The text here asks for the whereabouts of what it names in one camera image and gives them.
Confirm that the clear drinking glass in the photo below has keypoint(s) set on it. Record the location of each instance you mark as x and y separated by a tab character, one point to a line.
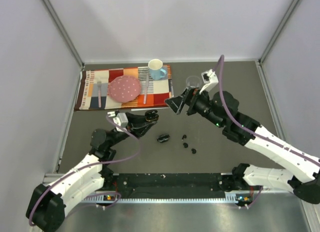
194	81

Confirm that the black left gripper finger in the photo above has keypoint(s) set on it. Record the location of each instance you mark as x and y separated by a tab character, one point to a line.
143	129
137	119

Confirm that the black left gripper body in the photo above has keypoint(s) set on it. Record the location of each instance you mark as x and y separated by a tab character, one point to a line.
130	125

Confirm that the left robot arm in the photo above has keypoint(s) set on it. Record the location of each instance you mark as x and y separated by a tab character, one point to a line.
51	204

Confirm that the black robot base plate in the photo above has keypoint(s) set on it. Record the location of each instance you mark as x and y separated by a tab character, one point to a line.
171	186

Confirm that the glossy black earbud charging case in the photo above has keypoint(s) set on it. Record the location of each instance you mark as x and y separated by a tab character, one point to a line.
151	115

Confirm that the light blue mug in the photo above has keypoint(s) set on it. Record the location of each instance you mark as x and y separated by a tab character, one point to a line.
156	69

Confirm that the pink polka dot plate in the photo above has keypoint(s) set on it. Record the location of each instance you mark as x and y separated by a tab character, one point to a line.
124	89

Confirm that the grey slotted cable duct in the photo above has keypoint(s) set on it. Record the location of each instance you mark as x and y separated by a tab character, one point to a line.
228	198

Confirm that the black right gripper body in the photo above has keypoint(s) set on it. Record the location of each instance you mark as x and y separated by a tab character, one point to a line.
199	104

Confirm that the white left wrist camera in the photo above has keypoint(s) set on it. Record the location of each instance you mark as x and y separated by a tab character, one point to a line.
117	118

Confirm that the colourful patchwork placemat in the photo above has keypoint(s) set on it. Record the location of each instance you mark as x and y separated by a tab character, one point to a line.
158	90

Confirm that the pink plastic fork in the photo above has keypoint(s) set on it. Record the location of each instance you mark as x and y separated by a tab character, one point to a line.
99	86

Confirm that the pink plastic knife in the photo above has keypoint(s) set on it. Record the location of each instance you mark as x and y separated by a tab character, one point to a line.
146	89

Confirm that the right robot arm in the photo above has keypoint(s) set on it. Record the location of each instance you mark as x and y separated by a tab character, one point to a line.
300	172

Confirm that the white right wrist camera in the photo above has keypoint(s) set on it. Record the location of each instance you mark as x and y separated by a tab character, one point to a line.
210	80

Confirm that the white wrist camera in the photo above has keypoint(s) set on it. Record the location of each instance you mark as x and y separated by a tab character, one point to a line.
210	80
117	118

